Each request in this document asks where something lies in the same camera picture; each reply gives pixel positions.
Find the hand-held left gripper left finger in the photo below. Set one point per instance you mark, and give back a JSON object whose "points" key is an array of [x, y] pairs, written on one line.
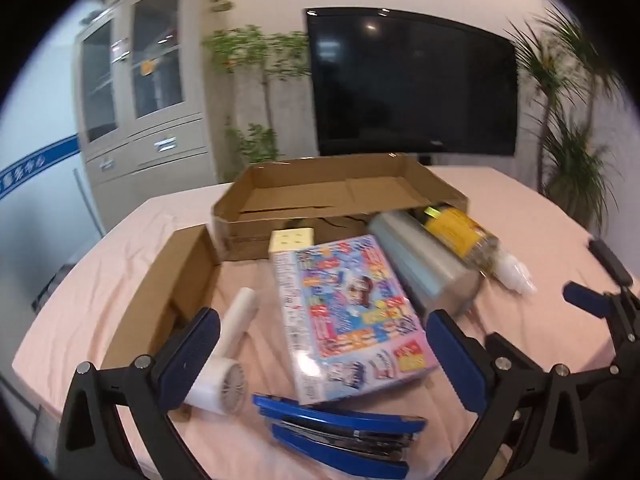
{"points": [[192, 355]]}

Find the green palm plant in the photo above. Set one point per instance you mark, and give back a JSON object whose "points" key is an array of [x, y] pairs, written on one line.
{"points": [[565, 150]]}

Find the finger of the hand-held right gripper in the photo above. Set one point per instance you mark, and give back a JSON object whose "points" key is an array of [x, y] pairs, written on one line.
{"points": [[586, 300], [607, 260]]}

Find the small cardboard box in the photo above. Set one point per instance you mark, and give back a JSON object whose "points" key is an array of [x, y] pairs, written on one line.
{"points": [[165, 285]]}

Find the colourful printed box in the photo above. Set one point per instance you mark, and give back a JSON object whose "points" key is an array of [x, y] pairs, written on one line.
{"points": [[350, 310]]}

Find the black flat screen television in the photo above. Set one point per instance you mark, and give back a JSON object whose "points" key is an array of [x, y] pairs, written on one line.
{"points": [[410, 80]]}

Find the yellow label plastic bottle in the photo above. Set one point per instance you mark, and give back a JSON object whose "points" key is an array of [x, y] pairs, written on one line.
{"points": [[462, 235]]}

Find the pink tablecloth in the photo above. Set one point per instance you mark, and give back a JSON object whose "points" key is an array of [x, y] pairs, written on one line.
{"points": [[530, 210]]}

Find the grey glass door cabinet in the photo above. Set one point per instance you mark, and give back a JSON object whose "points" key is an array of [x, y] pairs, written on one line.
{"points": [[165, 125]]}

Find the silver metal tin can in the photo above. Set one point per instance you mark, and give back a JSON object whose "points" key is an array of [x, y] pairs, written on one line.
{"points": [[425, 260]]}

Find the white handheld fan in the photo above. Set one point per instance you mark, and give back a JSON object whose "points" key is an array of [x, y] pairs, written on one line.
{"points": [[230, 340]]}

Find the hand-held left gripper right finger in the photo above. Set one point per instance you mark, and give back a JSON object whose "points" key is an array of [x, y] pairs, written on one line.
{"points": [[456, 360]]}

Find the blue stapler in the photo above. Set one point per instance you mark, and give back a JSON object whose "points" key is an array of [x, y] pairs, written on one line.
{"points": [[340, 435]]}

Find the pastel puzzle cube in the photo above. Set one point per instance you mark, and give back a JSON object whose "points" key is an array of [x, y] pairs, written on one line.
{"points": [[292, 242]]}

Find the green leafy artificial tree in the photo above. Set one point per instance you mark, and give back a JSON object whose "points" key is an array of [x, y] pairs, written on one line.
{"points": [[250, 55]]}

